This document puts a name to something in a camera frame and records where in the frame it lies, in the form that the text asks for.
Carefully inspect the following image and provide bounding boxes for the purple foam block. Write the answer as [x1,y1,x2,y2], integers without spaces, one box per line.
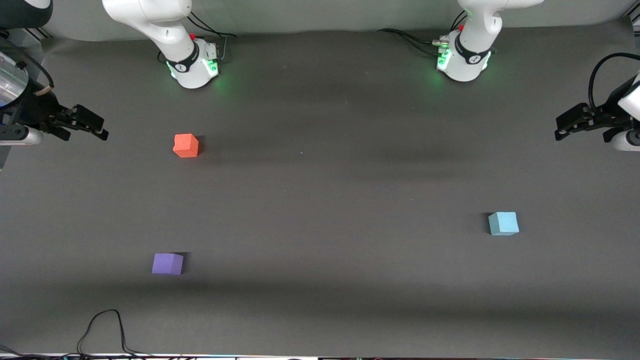
[151,253,185,276]

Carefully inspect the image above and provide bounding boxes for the light blue foam block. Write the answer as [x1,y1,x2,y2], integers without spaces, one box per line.
[488,211,520,237]

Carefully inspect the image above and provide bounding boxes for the black arm base cables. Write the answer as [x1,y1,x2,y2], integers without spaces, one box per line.
[377,10,469,57]
[187,11,238,64]

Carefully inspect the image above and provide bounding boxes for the black right arm base cables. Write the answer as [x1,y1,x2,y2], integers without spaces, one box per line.
[187,11,238,64]

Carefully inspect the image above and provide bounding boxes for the dark grey table mat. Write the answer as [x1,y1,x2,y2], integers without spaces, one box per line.
[0,17,640,359]

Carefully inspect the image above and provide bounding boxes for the orange foam block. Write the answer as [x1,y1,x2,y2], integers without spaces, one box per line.
[173,133,200,159]

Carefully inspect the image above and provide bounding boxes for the black left arm base cables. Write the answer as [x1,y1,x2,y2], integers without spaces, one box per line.
[377,10,469,57]

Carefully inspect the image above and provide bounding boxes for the thin black looped cable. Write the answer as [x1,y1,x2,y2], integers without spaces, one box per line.
[76,309,153,359]

